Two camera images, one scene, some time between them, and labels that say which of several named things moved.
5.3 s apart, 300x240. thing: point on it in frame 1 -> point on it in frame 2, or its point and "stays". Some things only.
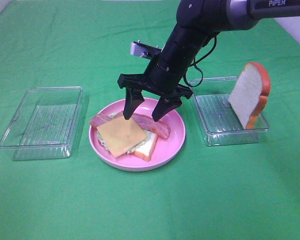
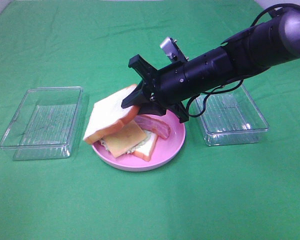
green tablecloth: (259, 191) stays
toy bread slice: (145, 150) stays
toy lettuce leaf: (101, 138) -> (105, 145)
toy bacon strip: (146, 121) stays
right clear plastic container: (219, 123) stays
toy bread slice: (249, 97) -> (108, 114)
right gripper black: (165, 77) -> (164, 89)
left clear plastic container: (45, 123) stays
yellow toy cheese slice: (122, 136) stays
